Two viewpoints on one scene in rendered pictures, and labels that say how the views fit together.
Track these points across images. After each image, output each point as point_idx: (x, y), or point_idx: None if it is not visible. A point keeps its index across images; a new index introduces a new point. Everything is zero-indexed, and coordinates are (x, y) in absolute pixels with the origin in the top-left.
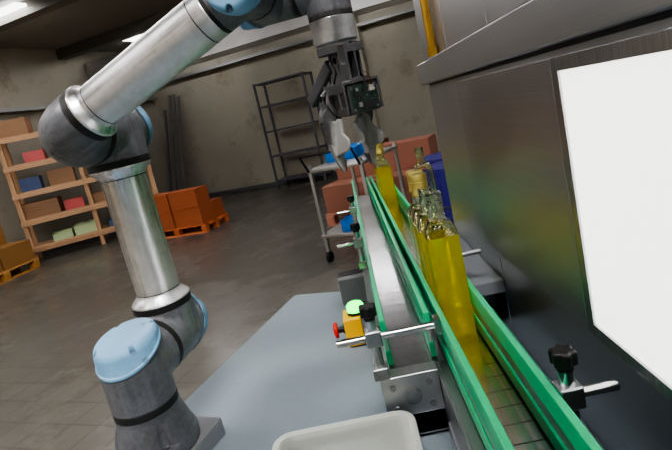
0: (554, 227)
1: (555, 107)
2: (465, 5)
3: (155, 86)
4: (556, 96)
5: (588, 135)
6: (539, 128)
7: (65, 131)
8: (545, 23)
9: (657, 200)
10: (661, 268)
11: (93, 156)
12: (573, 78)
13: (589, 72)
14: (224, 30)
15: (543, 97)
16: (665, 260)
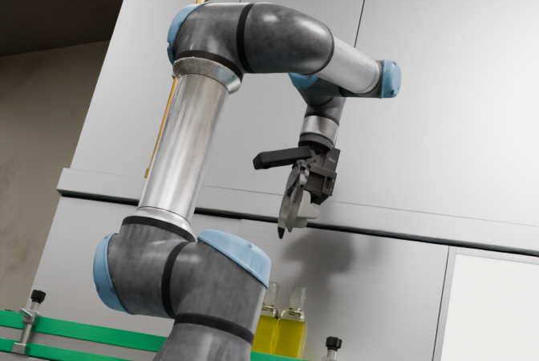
0: (406, 338)
1: (444, 270)
2: (281, 173)
3: (339, 80)
4: (449, 265)
5: (474, 289)
6: (416, 278)
7: (325, 51)
8: (445, 229)
9: (524, 320)
10: (517, 350)
11: (283, 72)
12: (470, 261)
13: (488, 261)
14: (366, 92)
15: (431, 262)
16: (521, 346)
